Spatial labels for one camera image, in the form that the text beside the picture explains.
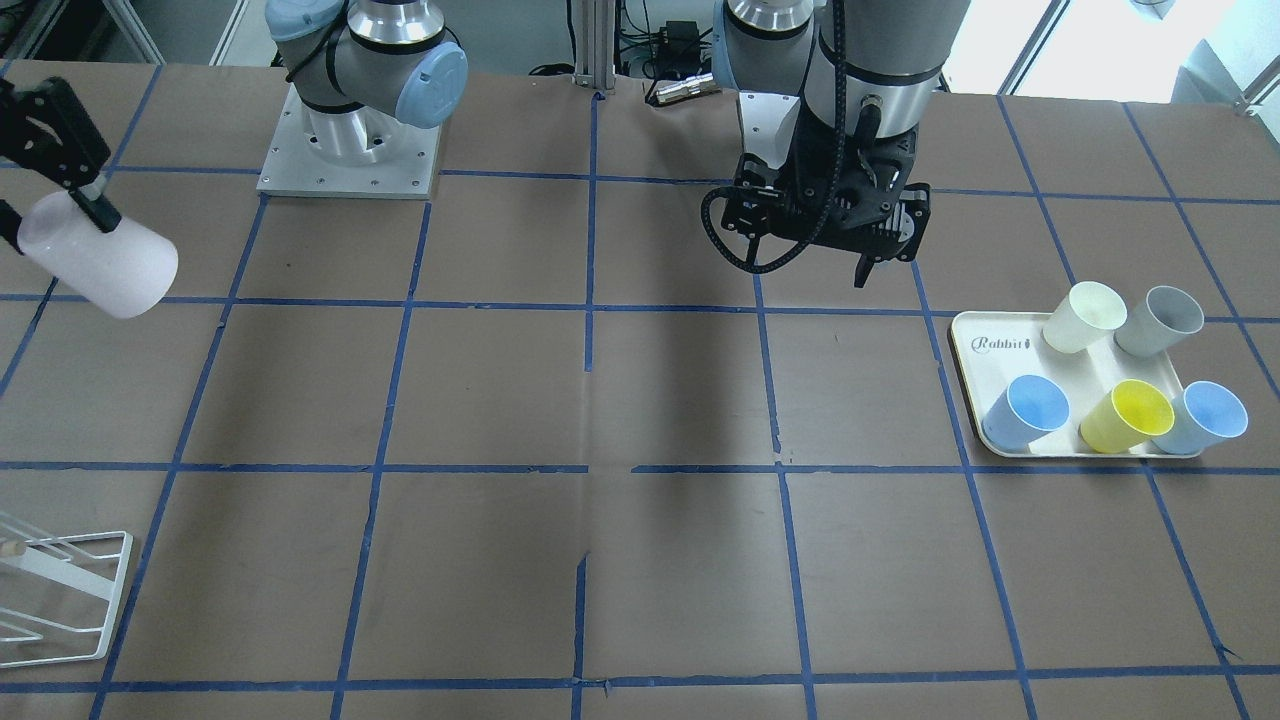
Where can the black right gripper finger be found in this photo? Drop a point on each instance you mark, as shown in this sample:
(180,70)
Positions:
(10,221)
(46,129)

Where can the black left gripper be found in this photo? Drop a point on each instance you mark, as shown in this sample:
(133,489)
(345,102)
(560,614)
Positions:
(757,203)

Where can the pink plastic cup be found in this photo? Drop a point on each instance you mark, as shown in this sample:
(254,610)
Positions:
(124,272)

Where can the blue plastic cup near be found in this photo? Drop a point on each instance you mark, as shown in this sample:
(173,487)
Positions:
(1027,409)

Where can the cream plastic cup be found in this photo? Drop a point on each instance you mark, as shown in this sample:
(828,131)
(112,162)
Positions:
(1090,312)

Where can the grey plastic cup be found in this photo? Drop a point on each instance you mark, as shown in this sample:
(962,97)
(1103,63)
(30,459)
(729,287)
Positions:
(1164,317)

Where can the yellow plastic cup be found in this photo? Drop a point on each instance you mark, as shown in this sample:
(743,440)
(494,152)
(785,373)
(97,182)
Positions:
(1132,413)

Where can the light blue plastic cup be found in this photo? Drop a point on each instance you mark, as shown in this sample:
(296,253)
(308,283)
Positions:
(1205,414)

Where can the cream rectangular tray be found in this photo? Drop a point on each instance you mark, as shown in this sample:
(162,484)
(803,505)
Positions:
(992,348)

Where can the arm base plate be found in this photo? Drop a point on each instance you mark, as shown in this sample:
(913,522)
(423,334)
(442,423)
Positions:
(768,124)
(361,154)

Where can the white wire rack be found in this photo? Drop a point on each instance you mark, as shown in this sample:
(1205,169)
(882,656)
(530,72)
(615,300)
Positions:
(60,595)

